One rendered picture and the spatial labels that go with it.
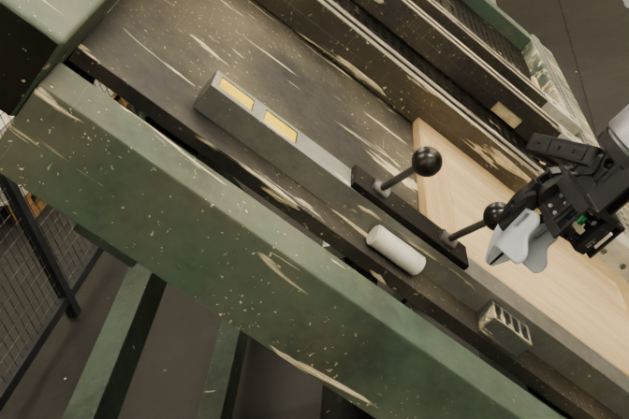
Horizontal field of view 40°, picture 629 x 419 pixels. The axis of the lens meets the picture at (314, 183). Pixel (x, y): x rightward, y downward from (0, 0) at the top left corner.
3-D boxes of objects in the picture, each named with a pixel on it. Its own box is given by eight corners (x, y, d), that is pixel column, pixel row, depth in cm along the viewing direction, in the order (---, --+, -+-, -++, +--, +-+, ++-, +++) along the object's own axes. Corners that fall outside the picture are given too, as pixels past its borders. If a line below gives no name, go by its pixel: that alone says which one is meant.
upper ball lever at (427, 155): (380, 211, 113) (444, 177, 103) (358, 195, 112) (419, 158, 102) (388, 190, 116) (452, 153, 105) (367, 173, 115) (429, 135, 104)
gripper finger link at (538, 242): (503, 292, 100) (561, 241, 97) (485, 255, 105) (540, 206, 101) (519, 299, 102) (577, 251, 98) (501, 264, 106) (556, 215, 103)
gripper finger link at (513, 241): (486, 283, 99) (544, 232, 95) (468, 247, 103) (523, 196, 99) (503, 292, 100) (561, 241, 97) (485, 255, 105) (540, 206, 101)
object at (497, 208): (447, 261, 117) (516, 232, 106) (426, 245, 116) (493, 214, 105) (455, 238, 119) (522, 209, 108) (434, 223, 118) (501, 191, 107)
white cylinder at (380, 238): (365, 247, 110) (412, 281, 113) (380, 232, 109) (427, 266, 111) (365, 235, 113) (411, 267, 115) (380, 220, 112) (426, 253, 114)
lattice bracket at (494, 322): (517, 357, 117) (533, 345, 116) (479, 331, 115) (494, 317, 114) (512, 339, 120) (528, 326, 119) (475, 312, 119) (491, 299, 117)
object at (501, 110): (514, 129, 206) (523, 121, 205) (490, 109, 204) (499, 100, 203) (512, 123, 209) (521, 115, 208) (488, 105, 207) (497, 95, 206)
